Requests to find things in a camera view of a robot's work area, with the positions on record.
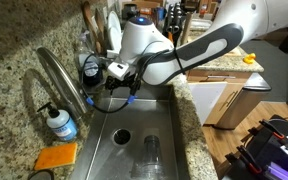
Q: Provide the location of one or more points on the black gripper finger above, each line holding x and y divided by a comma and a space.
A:
134, 87
109, 85

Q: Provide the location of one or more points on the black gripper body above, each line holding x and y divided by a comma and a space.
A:
123, 82

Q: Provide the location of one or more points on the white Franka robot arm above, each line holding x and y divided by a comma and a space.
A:
190, 50

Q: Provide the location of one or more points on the curved steel tap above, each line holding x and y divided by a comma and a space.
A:
64, 83

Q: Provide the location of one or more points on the grey dish rack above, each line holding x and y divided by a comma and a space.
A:
97, 89

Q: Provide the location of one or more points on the clear plastic container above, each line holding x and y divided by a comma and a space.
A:
91, 68

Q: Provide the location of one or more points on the white plate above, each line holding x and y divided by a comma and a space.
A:
114, 39
114, 20

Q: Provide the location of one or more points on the stainless steel sink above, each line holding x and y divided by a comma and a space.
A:
134, 133

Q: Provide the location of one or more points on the narrow wooden board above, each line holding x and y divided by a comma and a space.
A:
100, 25

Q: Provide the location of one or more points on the soap pump bottle blue label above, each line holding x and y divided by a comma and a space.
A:
62, 124

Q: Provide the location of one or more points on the wooden utensils in holder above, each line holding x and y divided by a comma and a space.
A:
90, 21

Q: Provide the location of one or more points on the clear glass jar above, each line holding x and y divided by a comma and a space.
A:
150, 156

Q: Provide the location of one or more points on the black knife block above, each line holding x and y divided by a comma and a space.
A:
174, 20

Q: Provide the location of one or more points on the upright wooden board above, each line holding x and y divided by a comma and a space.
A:
186, 28

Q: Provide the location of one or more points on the orange sponge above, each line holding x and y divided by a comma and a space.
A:
55, 155

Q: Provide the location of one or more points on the stainless steel trash can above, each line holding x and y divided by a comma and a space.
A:
244, 100

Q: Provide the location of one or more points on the dark round sink stopper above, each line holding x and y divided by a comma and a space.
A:
40, 175

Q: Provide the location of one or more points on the yellow rubber duck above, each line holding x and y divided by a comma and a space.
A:
249, 58

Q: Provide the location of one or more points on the black orange clamp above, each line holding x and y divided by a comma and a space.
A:
250, 160
271, 129

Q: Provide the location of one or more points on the black robot cart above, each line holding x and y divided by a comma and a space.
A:
267, 150

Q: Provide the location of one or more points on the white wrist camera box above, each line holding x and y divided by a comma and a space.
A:
119, 70

